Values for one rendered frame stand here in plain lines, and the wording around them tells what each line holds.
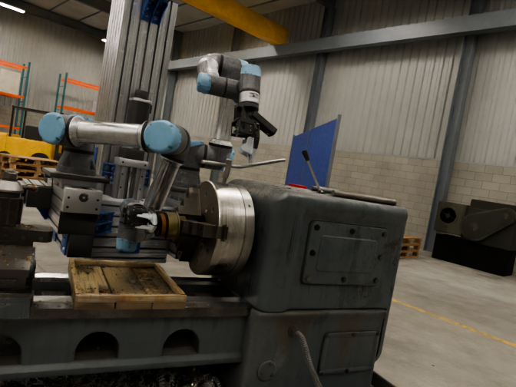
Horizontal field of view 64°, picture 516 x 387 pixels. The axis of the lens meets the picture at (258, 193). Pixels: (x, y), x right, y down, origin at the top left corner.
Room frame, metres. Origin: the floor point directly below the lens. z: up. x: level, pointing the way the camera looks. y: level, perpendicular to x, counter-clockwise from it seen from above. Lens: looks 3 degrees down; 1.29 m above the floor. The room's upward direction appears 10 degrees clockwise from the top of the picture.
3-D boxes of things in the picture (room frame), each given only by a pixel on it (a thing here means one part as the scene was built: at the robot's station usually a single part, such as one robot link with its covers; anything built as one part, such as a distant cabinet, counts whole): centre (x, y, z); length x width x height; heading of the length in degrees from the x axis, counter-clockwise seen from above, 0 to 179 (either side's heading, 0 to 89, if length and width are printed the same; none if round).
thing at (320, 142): (8.28, -0.83, 1.18); 4.12 x 0.80 x 2.35; 5
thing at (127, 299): (1.26, 0.37, 0.89); 0.36 x 0.30 x 0.04; 28
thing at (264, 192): (1.59, -0.22, 1.06); 0.59 x 0.48 x 0.39; 118
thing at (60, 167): (1.70, 0.76, 1.21); 0.15 x 0.15 x 0.10
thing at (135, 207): (1.37, 0.39, 1.08); 0.12 x 0.09 x 0.08; 28
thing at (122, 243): (1.53, 0.45, 0.98); 0.11 x 0.08 x 0.11; 171
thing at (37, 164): (9.55, 5.36, 0.36); 1.26 x 0.86 x 0.73; 145
